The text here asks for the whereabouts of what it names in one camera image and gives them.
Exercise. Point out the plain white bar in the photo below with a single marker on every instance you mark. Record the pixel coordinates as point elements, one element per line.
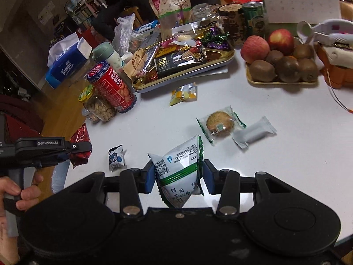
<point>255,132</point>

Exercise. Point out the brown kiwi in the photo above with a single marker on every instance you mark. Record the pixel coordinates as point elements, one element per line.
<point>309,70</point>
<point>274,56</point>
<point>303,51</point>
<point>288,69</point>
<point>262,71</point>

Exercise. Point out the clear plastic bag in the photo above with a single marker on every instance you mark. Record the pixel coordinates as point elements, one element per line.
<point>124,36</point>

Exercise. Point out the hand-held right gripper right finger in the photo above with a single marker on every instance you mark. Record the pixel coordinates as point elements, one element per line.
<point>209,176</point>

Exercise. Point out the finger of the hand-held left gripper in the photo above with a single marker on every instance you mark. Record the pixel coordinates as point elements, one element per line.
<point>64,157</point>
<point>80,146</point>

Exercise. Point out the beige fruit tray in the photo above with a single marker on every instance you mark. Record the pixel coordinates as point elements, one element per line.
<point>281,83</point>

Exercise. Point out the green drink can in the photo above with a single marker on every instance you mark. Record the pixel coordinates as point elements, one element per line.
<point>255,19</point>

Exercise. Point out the small blue white box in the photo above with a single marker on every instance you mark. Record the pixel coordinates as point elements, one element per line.
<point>147,27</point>

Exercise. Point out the empty clear glass jar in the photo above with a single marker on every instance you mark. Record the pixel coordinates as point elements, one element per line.
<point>204,16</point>

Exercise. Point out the purple candy wrappers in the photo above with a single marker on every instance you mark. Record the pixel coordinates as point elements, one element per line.
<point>217,38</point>

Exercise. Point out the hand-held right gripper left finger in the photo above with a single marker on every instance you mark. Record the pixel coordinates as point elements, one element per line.
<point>149,179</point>

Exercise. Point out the gold tray full of snacks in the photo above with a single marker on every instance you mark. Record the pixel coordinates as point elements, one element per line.
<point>215,58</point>

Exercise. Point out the clear plastic container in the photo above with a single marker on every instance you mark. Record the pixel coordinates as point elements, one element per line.
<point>80,73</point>

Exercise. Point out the tall tree print bag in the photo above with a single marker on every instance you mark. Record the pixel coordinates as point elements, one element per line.
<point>173,8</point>

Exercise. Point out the orange box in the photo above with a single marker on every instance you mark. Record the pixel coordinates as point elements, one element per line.
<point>339,77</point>

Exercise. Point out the red foil snack packet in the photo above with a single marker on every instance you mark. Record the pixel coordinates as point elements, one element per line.
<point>81,135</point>

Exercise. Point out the round cookie clear packet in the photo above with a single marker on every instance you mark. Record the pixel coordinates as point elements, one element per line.
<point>220,124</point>

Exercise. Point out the pale red apple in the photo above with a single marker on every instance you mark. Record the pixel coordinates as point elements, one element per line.
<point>255,49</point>

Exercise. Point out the person's left hand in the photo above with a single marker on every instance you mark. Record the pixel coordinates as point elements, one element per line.
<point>30,196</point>

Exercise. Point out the yellow white snack packet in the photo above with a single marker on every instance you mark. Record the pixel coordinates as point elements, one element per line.
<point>183,93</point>

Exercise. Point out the white neck massager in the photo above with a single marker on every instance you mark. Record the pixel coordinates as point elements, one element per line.
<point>331,31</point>

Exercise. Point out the small glass jar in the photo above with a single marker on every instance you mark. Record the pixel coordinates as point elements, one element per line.
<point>91,117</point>

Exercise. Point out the white bottle green lid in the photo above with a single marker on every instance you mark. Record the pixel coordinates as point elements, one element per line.
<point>110,56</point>

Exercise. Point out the black snack box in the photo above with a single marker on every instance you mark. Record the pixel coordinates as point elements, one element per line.
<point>179,63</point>

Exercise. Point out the brown paper snack packet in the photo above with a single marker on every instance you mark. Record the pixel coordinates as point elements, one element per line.
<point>135,63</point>

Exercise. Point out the brown paper cup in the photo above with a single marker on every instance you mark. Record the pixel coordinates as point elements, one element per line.
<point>231,24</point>

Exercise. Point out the peanut glass jar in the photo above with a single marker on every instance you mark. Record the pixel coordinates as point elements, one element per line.
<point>100,109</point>

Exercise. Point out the bookshelf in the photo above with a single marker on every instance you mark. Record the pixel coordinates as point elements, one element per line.
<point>82,8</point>

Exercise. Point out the small blue white packet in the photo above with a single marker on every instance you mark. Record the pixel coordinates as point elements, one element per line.
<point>117,158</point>

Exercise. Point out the dark red apple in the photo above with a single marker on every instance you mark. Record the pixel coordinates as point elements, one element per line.
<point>281,41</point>

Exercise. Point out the white green snack packet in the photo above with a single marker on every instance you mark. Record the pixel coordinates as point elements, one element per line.
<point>179,165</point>

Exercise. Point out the red snack can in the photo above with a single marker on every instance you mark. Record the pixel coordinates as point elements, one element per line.
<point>113,88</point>

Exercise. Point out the white rolled towel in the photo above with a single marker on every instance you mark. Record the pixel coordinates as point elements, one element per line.
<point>339,56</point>

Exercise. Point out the desk calendar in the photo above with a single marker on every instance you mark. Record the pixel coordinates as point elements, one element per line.
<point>300,0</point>

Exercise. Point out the blue tissue box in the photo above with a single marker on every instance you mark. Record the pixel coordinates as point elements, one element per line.
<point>67,63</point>

